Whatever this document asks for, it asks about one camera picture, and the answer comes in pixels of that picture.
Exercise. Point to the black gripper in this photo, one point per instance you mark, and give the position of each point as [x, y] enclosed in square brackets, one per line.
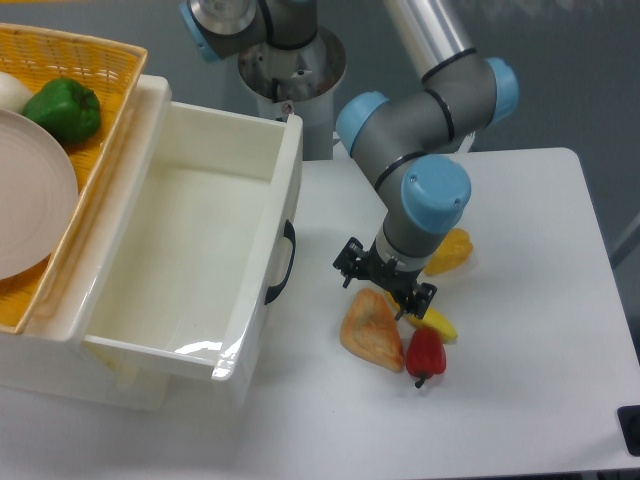
[394, 272]

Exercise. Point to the triangle bread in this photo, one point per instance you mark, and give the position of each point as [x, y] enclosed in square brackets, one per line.
[369, 331]

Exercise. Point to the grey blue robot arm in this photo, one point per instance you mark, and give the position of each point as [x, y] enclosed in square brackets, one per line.
[396, 144]

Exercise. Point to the yellow banana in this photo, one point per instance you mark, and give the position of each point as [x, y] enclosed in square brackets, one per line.
[433, 326]

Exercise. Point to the yellow bell pepper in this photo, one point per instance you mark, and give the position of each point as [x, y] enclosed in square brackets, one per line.
[453, 251]

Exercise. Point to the red bell pepper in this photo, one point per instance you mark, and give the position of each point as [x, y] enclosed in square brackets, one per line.
[425, 356]

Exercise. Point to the white plastic drawer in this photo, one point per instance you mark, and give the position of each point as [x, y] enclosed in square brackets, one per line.
[185, 291]

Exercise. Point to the white drawer cabinet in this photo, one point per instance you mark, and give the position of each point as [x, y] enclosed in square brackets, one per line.
[51, 355]

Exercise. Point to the black object at table edge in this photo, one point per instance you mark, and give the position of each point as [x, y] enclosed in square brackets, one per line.
[629, 420]

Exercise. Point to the yellow woven basket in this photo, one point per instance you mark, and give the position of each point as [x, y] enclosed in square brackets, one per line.
[111, 69]

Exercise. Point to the pink plate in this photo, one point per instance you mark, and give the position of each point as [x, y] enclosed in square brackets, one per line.
[39, 193]

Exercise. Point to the green bell pepper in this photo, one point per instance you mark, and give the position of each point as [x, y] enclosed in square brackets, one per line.
[66, 109]

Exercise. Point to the white onion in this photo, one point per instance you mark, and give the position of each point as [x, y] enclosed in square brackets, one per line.
[14, 95]

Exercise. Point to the black drawer handle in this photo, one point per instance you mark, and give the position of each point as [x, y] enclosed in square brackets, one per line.
[285, 256]

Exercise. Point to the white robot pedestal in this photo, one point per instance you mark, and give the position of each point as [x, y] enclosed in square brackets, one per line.
[298, 82]

